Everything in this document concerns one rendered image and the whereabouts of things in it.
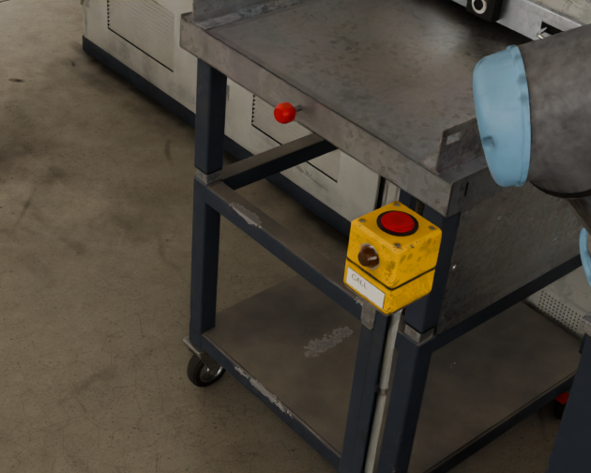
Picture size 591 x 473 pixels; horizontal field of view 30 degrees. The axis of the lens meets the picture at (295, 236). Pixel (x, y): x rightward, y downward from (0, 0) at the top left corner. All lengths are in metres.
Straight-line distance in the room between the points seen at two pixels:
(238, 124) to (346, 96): 1.36
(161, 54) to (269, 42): 1.44
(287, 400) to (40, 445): 0.51
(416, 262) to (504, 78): 0.41
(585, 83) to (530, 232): 0.89
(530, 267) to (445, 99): 0.34
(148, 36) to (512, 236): 1.77
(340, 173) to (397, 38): 0.91
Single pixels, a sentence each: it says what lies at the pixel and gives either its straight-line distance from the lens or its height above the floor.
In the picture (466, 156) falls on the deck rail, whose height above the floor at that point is 0.85.
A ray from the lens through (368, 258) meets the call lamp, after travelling 1.27.
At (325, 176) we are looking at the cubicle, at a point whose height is 0.15.
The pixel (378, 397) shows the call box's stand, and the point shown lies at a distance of 1.46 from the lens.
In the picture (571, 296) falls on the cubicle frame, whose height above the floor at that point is 0.24.
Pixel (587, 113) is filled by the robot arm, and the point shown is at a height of 1.22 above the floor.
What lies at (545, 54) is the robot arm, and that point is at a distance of 0.92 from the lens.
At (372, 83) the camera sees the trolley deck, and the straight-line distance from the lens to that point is 1.70.
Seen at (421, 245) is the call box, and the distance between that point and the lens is 1.27.
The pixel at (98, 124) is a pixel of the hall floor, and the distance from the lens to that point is 3.23.
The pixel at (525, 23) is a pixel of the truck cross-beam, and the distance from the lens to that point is 1.89.
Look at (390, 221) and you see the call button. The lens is 1.28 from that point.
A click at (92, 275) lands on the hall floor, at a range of 2.64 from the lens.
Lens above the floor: 1.63
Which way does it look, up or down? 36 degrees down
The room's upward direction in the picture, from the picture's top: 6 degrees clockwise
